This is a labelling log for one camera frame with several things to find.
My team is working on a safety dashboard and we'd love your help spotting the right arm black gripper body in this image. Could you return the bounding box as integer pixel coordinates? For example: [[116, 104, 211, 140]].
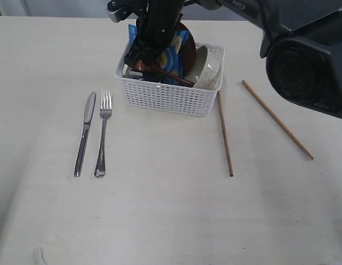
[[131, 0, 185, 55]]

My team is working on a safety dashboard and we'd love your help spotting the dark red wooden spoon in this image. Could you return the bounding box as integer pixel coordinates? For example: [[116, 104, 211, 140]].
[[133, 60, 195, 87]]

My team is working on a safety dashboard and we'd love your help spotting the blue chips bag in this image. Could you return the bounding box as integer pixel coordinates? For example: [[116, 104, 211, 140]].
[[128, 24, 190, 78]]

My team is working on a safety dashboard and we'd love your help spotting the brown wooden plate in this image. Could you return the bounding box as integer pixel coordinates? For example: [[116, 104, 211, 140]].
[[176, 22, 197, 76]]

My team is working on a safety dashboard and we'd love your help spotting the silver table knife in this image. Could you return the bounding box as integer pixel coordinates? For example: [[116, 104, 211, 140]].
[[74, 92, 96, 177]]

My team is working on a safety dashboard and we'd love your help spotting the wooden chopstick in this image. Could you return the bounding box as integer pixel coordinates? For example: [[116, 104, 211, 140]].
[[241, 80, 314, 160], [217, 91, 234, 177]]

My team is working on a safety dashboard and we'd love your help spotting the silver metal fork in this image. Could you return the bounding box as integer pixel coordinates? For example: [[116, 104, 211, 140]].
[[94, 91, 113, 178]]

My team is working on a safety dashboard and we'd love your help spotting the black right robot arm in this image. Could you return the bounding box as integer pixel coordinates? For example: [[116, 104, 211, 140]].
[[108, 1, 342, 119]]

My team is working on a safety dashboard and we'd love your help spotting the stainless steel cup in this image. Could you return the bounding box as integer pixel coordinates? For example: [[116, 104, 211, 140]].
[[123, 65, 144, 80]]

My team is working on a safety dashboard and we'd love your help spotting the speckled ceramic bowl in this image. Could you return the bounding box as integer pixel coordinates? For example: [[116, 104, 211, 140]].
[[185, 45, 220, 89]]

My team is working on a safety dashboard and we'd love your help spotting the white perforated plastic basket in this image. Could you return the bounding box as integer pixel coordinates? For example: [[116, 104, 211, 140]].
[[115, 43, 225, 117]]

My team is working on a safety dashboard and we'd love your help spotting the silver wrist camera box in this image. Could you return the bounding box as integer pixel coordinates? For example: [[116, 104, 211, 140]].
[[107, 0, 141, 23]]

